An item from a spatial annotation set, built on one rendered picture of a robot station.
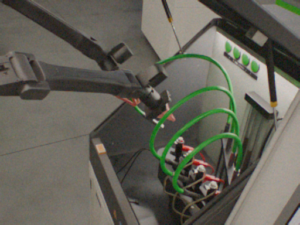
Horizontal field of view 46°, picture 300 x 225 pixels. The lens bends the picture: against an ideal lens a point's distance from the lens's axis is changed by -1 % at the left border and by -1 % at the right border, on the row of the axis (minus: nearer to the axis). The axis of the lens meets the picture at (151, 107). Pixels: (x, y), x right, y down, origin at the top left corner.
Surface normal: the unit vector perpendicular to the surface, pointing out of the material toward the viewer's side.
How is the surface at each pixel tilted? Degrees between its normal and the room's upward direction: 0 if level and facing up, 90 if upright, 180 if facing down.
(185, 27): 90
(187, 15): 90
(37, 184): 0
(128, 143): 90
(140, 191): 0
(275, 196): 76
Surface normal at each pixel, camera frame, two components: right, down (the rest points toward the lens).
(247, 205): -0.88, -0.07
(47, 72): 0.66, -0.60
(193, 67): 0.37, 0.52
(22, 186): 0.08, -0.84
